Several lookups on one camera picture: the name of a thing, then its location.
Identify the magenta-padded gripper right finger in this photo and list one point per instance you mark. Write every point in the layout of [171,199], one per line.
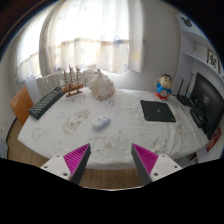
[146,160]

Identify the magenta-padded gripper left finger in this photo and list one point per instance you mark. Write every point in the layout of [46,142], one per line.
[75,160]

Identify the white cartoon-print computer mouse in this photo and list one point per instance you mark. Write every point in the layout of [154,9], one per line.
[100,122]

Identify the black mouse pad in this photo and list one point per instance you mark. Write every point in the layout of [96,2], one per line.
[157,110]

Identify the white cartoon-print tablecloth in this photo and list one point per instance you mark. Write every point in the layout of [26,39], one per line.
[133,140]

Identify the black keyboard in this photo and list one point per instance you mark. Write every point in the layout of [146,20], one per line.
[46,102]

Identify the black box device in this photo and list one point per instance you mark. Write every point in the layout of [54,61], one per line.
[198,116]

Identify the red hanging decoration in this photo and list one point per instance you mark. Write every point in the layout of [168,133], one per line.
[214,139]

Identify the black router with antennas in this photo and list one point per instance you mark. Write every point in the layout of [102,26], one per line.
[182,99]

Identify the wooden model sailing ship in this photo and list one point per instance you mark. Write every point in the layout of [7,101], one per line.
[73,88]

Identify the cartoon boy figure toy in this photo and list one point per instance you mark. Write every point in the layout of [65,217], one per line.
[164,87]

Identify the orange wooden chair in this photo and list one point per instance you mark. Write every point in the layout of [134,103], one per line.
[20,105]

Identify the large white conch shell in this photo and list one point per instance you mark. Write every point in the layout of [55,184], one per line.
[101,87]

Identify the white radiator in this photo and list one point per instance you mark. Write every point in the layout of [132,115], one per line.
[48,83]

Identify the black computer monitor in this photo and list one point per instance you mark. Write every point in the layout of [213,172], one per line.
[210,100]

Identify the white shelf unit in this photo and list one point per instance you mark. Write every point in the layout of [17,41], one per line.
[186,63]

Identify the white sheer curtain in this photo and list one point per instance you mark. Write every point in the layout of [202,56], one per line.
[90,33]

